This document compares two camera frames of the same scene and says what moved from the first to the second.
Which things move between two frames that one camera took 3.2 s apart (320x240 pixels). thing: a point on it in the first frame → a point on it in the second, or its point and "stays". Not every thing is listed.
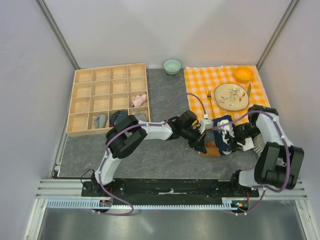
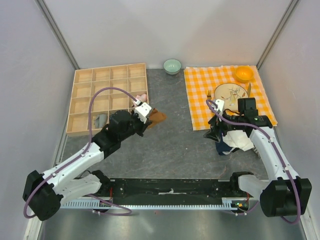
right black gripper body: [242, 132] → [226, 126]
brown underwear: [212, 150] → [156, 117]
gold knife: [249, 89] stays
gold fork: [209, 96] stays
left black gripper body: [194, 138] → [138, 125]
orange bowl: [244, 74] stays
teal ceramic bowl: [172, 66] stays
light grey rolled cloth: [100, 120] stays
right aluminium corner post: [287, 13] stays
